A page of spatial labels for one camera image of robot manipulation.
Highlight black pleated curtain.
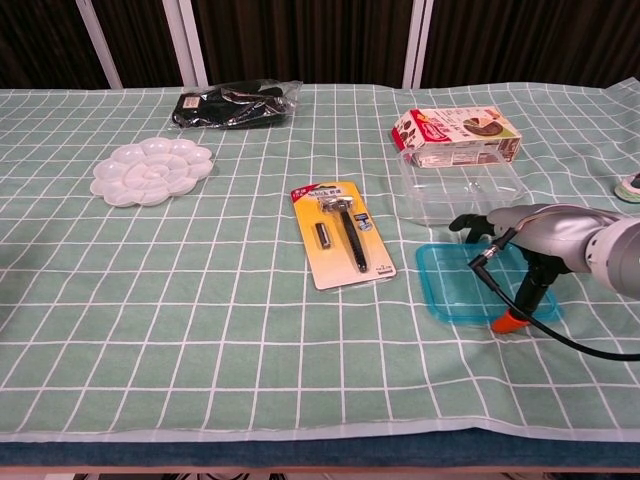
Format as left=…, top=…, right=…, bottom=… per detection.
left=0, top=0, right=640, bottom=90

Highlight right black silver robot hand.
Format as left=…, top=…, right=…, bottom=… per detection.
left=448, top=202, right=621, bottom=335

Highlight white aluminium frame post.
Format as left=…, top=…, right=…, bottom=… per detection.
left=402, top=0, right=434, bottom=90
left=162, top=0, right=209, bottom=87
left=74, top=0, right=124, bottom=90

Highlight yellow razor blister pack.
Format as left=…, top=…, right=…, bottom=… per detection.
left=290, top=180, right=398, bottom=292

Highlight colourful feather shuttlecock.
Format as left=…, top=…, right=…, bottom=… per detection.
left=613, top=171, right=640, bottom=204

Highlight white flower-shaped paint palette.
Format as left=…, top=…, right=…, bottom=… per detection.
left=89, top=137, right=215, bottom=209

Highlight chocolate snack carton box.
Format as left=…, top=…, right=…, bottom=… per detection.
left=390, top=107, right=523, bottom=169

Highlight black right hand cable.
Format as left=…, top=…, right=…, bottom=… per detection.
left=468, top=227, right=640, bottom=362

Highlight clear plastic container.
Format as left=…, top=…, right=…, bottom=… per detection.
left=395, top=148, right=529, bottom=229

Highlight black gloves in plastic bag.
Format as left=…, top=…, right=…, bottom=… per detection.
left=167, top=79, right=305, bottom=132

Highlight blue translucent plastic lid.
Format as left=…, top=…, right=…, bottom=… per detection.
left=415, top=241, right=564, bottom=329

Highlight green white checked tablecloth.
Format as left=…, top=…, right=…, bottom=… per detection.
left=0, top=77, right=640, bottom=444

